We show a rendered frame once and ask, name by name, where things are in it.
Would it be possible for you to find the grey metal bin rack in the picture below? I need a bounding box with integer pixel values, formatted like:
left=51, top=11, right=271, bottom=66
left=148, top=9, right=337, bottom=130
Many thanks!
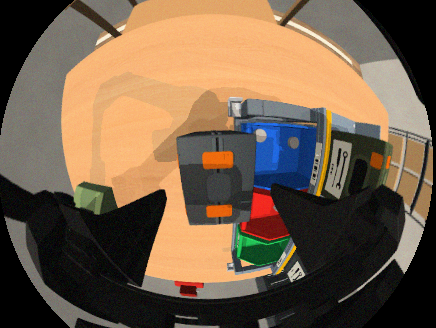
left=227, top=97, right=381, bottom=275

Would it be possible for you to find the green open bin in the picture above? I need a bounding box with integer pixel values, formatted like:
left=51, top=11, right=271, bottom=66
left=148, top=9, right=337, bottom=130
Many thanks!
left=235, top=224, right=291, bottom=266

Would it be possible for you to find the yellow flat bar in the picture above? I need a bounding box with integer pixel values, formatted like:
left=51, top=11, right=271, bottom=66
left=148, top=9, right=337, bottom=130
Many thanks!
left=276, top=110, right=331, bottom=274

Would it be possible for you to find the blue bin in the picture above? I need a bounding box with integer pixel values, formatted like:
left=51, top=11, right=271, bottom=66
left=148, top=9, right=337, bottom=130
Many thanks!
left=241, top=123, right=316, bottom=190

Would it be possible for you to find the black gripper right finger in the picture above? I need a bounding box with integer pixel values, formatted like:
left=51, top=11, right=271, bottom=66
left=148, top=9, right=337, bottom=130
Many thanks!
left=270, top=183, right=372, bottom=273

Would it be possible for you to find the red open bin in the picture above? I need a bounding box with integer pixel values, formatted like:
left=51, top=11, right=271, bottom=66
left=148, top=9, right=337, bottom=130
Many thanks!
left=239, top=187, right=289, bottom=241

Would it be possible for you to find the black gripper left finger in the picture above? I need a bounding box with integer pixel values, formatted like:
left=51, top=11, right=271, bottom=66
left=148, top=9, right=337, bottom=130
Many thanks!
left=59, top=189, right=167, bottom=287

